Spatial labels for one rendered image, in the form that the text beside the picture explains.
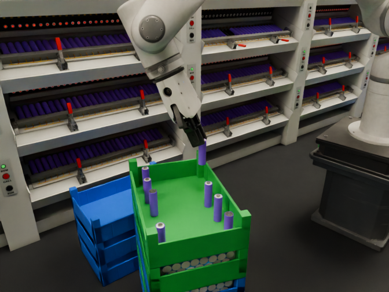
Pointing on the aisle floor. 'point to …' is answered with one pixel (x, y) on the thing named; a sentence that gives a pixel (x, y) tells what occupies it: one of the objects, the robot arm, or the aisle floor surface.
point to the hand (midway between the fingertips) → (197, 135)
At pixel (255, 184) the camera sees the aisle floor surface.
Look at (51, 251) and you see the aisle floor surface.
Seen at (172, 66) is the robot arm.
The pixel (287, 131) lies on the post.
